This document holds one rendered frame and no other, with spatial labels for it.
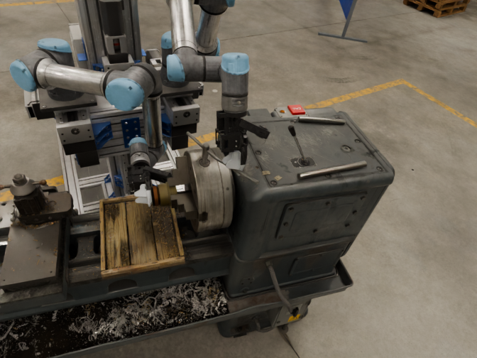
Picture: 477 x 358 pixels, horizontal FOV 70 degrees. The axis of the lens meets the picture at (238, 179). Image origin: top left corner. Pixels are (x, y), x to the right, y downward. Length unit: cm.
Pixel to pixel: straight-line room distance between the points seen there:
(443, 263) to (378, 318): 79
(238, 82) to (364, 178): 60
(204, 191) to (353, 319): 156
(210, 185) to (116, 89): 45
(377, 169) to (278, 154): 37
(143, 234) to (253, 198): 53
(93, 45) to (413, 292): 247
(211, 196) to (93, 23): 98
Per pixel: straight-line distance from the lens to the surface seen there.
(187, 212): 119
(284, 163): 122
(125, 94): 125
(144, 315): 158
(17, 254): 139
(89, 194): 255
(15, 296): 136
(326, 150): 134
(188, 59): 104
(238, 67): 95
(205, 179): 117
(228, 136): 99
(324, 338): 232
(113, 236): 145
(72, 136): 163
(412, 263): 289
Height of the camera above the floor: 204
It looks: 45 degrees down
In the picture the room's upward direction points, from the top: 10 degrees clockwise
